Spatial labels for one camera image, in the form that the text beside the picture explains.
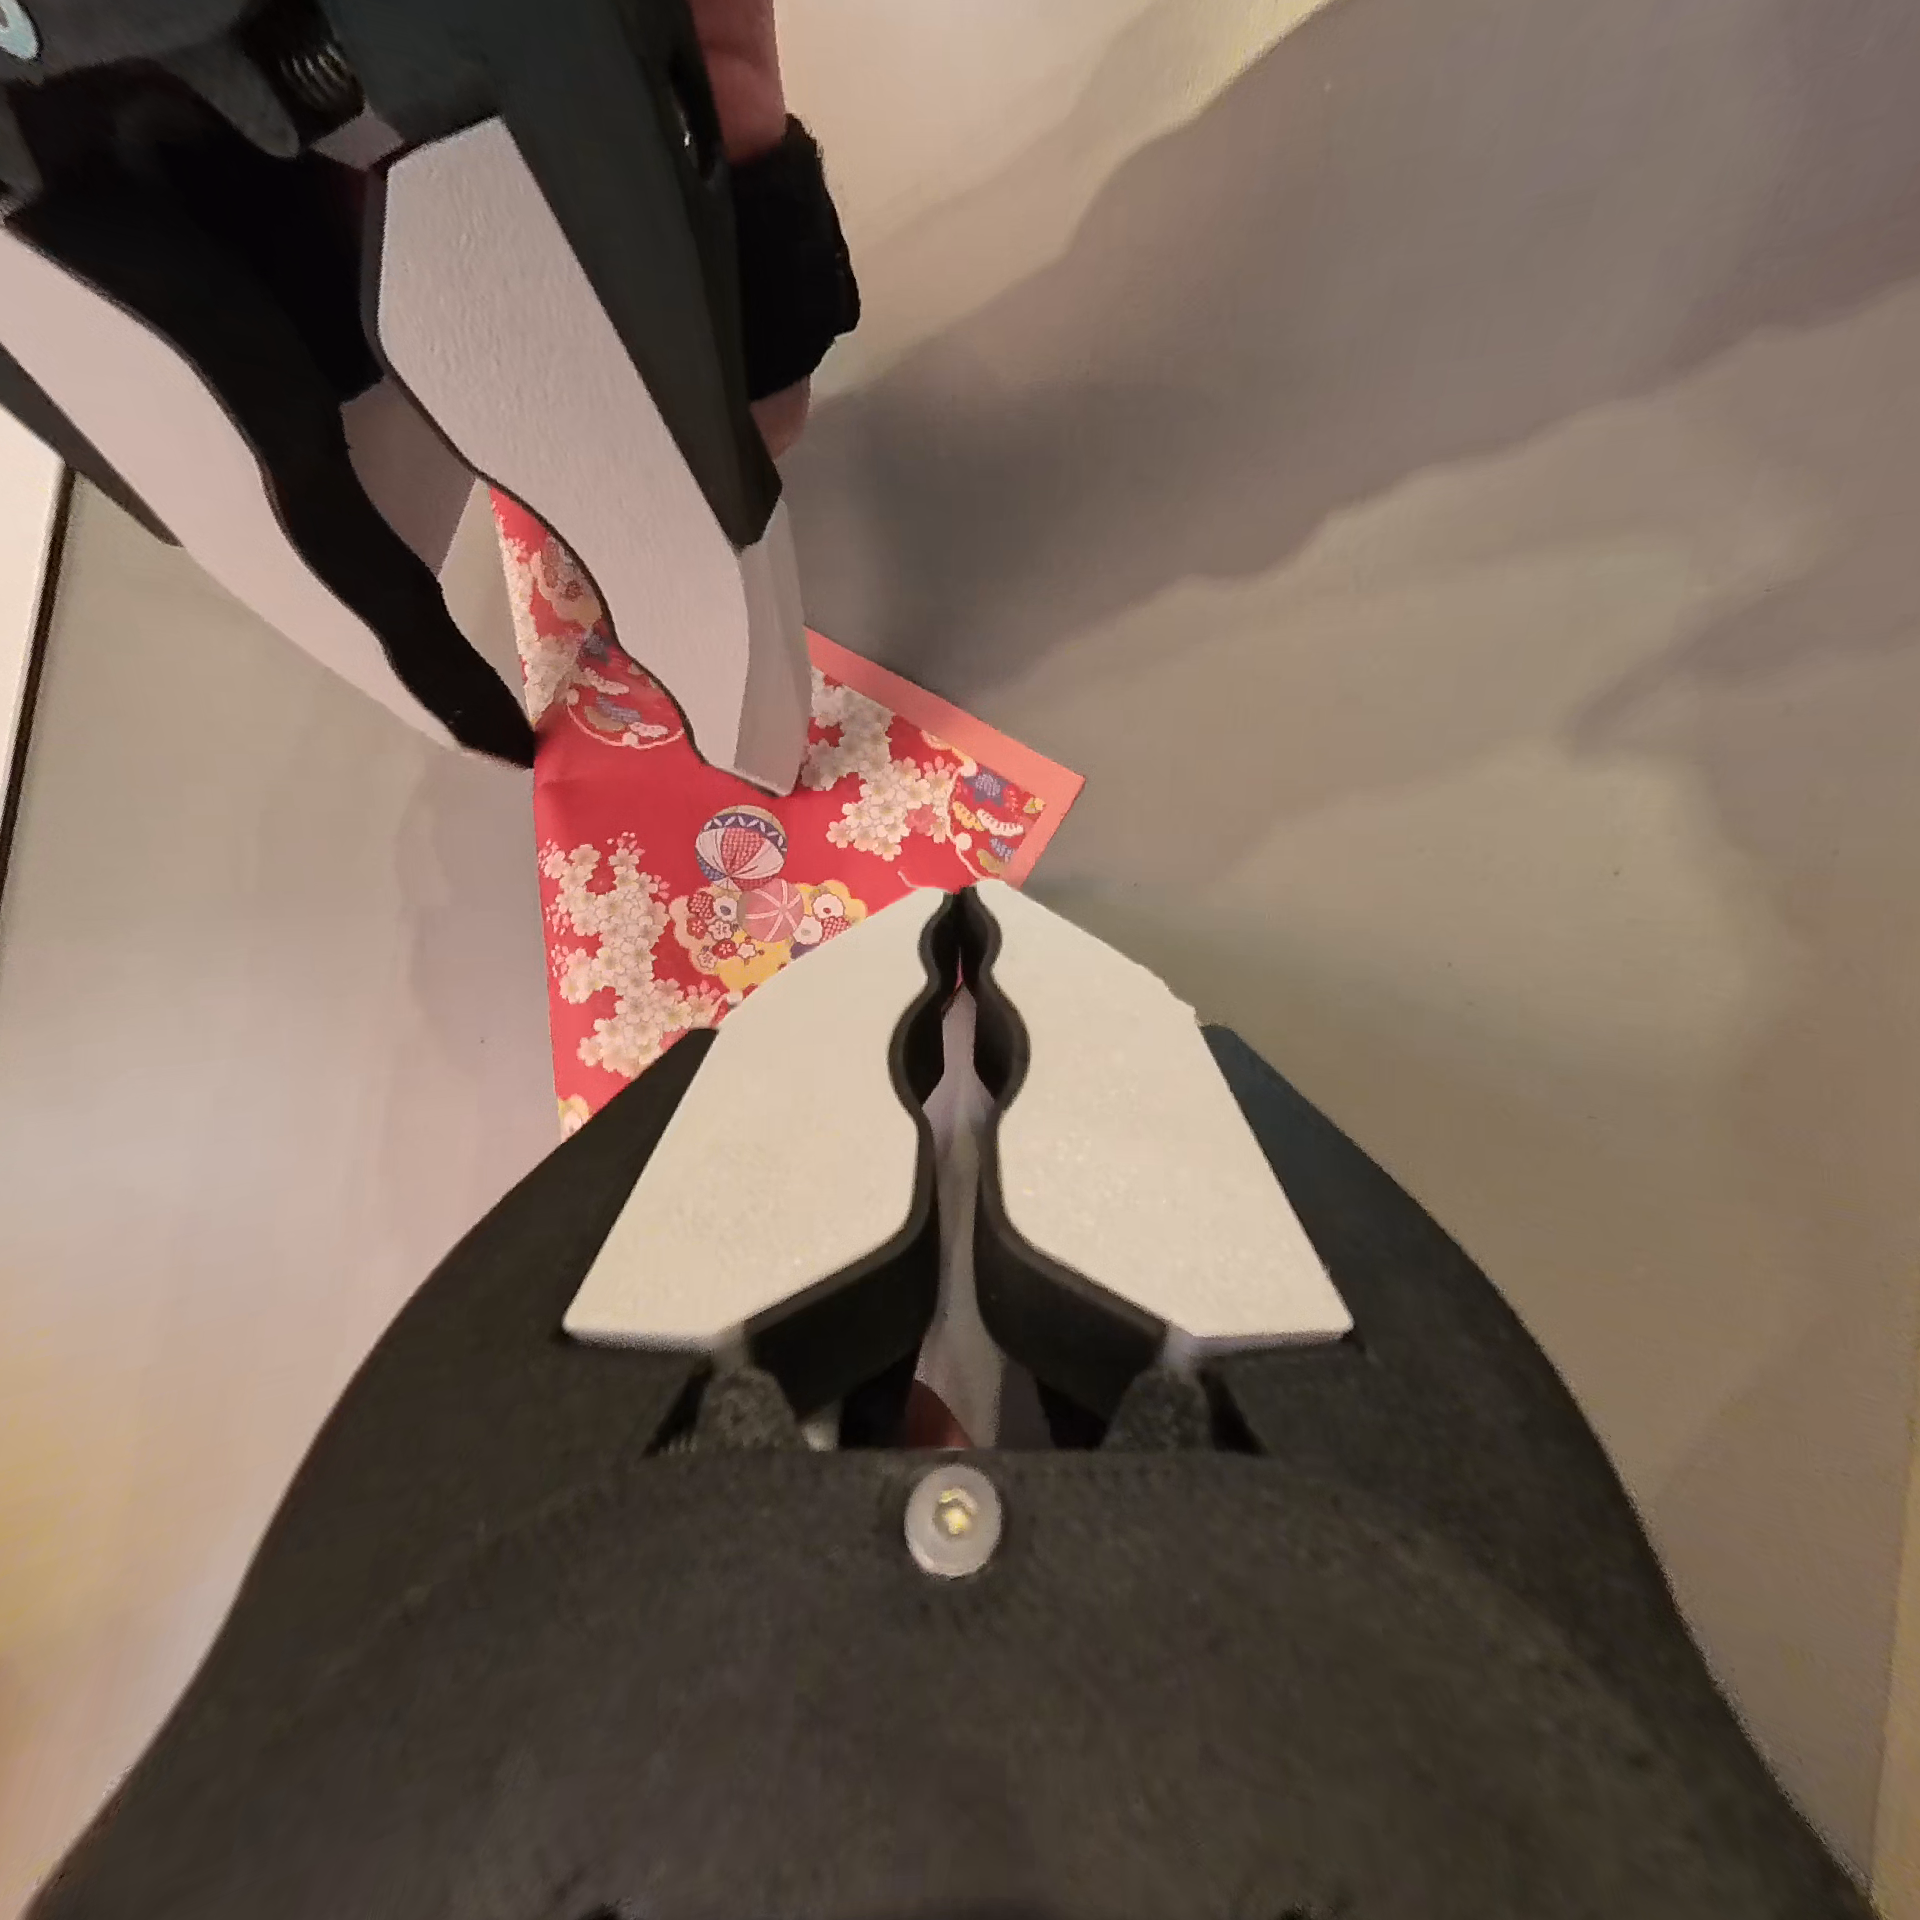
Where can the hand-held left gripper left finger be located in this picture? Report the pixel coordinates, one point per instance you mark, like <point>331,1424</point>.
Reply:
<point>749,1172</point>

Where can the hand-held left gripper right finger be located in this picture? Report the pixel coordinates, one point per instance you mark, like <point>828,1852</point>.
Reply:
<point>1155,1172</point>

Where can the person's right hand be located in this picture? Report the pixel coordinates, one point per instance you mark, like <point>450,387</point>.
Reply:
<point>741,68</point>

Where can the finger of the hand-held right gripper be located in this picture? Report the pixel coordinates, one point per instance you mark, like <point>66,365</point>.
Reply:
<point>136,405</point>
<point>556,376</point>

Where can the red floral origami paper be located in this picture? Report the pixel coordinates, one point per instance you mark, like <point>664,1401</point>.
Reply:
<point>661,840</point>

